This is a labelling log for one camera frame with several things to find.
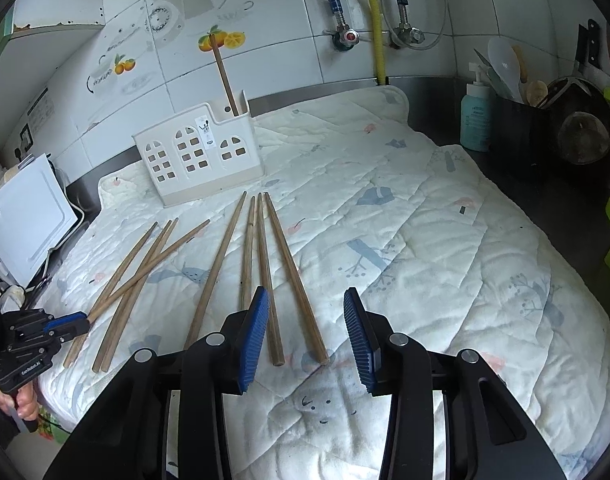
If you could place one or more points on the black utensil container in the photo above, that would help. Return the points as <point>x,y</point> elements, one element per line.
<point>517,140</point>

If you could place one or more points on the white power plug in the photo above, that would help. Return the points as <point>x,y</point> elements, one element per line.
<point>10,300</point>

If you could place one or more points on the water valve with red cap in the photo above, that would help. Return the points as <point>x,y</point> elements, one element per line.
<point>351,36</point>

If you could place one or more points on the person's left hand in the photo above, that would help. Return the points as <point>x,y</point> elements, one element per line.
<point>27,406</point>

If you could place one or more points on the white microwave oven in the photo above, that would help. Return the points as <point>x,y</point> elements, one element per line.
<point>25,220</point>

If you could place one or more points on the wooden spoon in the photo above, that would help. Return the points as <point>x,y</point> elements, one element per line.
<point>535,91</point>

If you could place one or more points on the white plastic chopstick holder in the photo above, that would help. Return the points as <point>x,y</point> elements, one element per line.
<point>212,181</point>

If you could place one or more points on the metal water valve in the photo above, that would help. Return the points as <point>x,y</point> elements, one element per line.
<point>410,35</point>

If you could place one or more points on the white rice paddle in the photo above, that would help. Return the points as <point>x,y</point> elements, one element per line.
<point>502,60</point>

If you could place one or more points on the dark round pan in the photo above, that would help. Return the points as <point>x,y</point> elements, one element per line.
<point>585,135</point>

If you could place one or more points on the white wall shelf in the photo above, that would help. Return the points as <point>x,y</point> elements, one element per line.
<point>60,30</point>

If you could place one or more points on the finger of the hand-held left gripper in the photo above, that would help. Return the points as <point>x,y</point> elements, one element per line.
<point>70,319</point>
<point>67,334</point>

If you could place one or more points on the white quilted printed mat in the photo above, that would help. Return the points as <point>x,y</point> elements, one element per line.
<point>385,210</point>

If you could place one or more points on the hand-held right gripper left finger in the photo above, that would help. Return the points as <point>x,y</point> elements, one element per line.
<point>255,335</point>

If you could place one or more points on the wooden spatula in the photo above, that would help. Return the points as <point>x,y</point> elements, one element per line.
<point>520,62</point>

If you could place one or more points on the teal pump soap bottle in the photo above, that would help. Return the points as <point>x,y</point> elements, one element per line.
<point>475,120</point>

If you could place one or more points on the grey flat utensil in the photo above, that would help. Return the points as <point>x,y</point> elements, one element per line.
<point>490,76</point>

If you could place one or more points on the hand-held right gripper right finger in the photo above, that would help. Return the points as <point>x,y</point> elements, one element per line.
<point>357,340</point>

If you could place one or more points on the clear thin tube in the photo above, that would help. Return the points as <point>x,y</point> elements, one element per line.
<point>444,15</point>

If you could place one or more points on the white wall label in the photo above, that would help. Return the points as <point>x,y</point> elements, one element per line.
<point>41,109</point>

